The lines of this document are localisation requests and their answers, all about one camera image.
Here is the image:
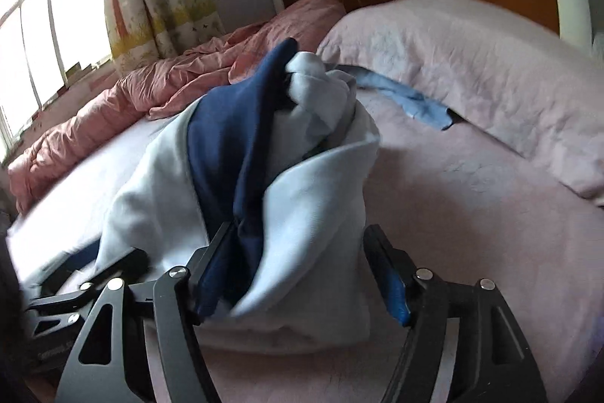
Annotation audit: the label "white and navy jacket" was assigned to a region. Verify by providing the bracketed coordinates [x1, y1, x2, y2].
[20, 37, 382, 356]

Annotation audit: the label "books on window sill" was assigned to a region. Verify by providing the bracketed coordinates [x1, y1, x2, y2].
[66, 62, 94, 84]

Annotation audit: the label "blue cloth under pillow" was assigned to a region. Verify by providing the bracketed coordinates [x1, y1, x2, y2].
[334, 65, 456, 131]

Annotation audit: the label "pink pillow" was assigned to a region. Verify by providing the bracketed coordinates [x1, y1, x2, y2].
[317, 0, 603, 205]

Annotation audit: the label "white framed window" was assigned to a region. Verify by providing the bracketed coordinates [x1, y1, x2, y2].
[1, 0, 111, 156]

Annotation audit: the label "pink crumpled duvet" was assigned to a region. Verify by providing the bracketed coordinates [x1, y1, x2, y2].
[8, 0, 346, 215]

